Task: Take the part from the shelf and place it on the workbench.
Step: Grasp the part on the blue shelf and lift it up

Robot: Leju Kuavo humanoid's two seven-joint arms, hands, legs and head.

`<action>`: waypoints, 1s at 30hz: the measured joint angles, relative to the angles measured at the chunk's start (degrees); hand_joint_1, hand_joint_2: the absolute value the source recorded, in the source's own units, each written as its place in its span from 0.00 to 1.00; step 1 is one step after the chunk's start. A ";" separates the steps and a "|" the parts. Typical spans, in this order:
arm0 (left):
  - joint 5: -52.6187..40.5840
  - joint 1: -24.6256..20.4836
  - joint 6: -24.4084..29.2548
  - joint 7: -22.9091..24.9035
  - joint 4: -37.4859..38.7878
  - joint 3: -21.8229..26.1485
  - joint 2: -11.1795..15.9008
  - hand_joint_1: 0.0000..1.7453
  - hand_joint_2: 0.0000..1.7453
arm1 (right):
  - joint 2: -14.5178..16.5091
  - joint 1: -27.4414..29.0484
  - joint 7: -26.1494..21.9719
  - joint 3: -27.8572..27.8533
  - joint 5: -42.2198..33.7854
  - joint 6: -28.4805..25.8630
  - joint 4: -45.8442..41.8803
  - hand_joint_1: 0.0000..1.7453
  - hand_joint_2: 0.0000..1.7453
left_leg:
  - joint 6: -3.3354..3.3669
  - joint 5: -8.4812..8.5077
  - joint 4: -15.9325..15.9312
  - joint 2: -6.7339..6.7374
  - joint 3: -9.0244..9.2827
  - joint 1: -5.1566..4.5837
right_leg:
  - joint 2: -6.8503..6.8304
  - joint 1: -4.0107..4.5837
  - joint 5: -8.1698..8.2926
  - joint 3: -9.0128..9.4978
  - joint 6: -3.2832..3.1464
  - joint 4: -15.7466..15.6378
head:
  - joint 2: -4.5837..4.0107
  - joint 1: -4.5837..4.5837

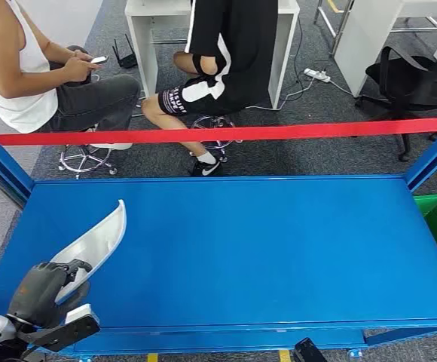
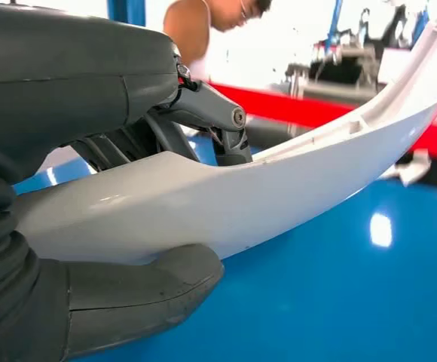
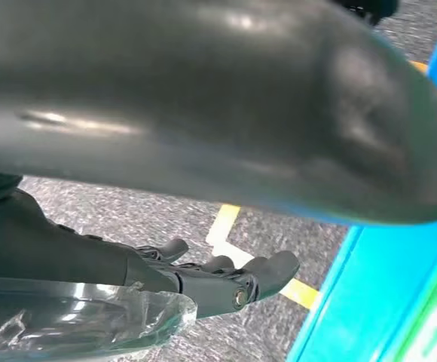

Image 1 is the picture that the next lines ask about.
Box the white power cable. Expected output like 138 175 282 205
245 75 355 112

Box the white power strip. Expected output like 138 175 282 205
303 67 332 84

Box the white desk with metal frame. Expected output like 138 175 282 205
313 0 437 98

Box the person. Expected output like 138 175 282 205
141 0 279 178
0 0 142 151

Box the white curved plastic part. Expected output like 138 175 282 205
51 199 128 305

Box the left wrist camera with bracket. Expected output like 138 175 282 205
17 303 101 354

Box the blue metal shelf rack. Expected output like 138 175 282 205
0 117 437 362

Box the red barrier belt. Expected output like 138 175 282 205
0 117 437 147

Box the black router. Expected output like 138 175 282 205
113 33 138 70

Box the chrome stool base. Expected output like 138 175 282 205
58 143 119 179
190 115 242 164

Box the yellow floor tape square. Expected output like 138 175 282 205
147 349 291 362

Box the black office chair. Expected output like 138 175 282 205
355 31 437 162

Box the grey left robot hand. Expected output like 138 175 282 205
6 259 93 331

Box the black power cable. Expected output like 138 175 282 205
293 14 306 91

